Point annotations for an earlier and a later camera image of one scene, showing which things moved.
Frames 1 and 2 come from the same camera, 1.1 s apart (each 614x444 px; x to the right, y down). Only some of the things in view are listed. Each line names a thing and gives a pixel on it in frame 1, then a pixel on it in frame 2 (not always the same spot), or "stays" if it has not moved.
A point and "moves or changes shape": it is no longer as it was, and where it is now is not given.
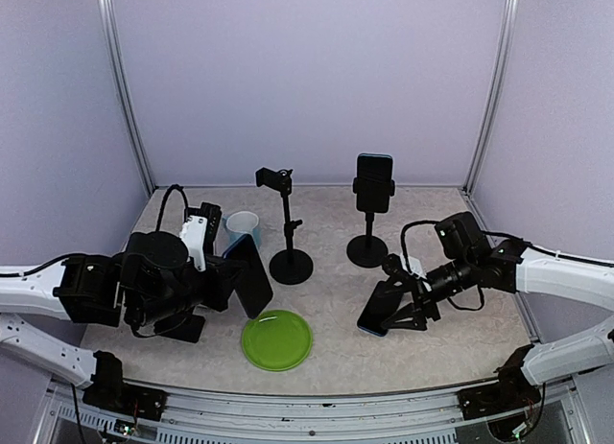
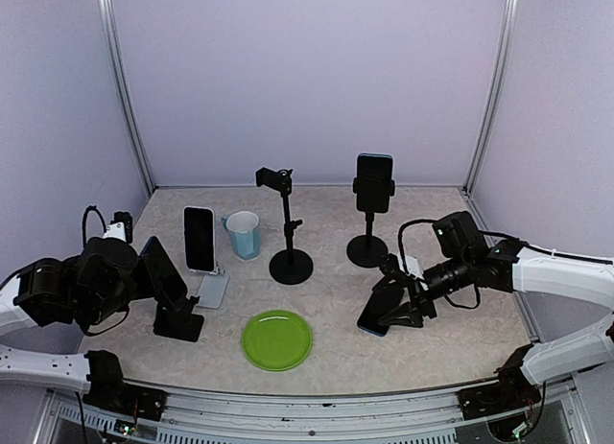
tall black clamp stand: x=292 y=266 stays
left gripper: x=223 y=280 to x=148 y=283
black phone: x=380 y=307 stays
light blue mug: x=241 y=222 stays
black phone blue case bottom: x=253 y=287 moves or changes shape
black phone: x=374 y=174 stays
